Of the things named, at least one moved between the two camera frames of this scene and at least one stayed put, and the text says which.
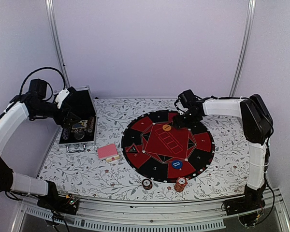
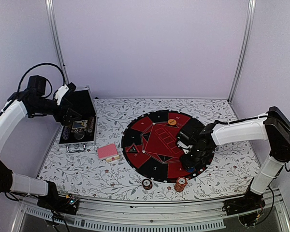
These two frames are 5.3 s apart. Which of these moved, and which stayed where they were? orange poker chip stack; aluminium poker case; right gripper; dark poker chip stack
Moved: right gripper
Stayed: aluminium poker case; dark poker chip stack; orange poker chip stack
